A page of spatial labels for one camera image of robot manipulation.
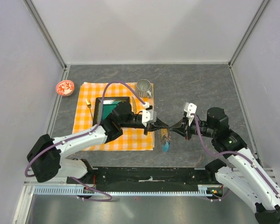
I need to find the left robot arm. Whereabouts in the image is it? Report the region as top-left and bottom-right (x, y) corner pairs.
(25, 102), (168, 183)

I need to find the red patterned small bowl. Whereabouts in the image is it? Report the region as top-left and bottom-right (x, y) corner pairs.
(56, 80), (75, 97)

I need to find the teal square plate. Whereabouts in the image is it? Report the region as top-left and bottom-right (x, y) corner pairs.
(92, 96), (130, 126)

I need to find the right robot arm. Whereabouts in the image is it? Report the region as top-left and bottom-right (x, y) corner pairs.
(170, 103), (280, 224)

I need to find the gold fork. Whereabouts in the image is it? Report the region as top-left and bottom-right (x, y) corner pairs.
(85, 99), (93, 119)

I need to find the striped grey mug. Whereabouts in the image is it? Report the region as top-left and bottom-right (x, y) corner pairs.
(136, 79), (152, 98)

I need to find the keyring with keys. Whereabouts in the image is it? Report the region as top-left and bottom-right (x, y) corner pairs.
(160, 129), (171, 145)

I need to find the gold knife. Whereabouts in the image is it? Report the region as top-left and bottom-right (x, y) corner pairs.
(131, 97), (137, 114)

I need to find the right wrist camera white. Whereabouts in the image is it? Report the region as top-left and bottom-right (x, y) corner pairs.
(183, 102), (197, 126)

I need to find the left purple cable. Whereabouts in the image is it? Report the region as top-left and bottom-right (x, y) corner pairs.
(25, 81), (147, 202)

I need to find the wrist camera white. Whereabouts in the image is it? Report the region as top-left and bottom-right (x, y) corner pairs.
(141, 102), (157, 127)
(183, 102), (197, 126)

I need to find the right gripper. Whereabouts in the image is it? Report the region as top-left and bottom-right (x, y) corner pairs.
(169, 114), (217, 140)

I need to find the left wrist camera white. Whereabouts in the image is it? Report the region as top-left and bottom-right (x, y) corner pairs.
(141, 102), (157, 127)

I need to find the blue carabiner tag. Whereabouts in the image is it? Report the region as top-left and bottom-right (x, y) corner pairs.
(161, 141), (170, 152)

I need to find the grey cable duct rail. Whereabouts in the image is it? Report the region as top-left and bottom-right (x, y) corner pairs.
(34, 186), (218, 197)

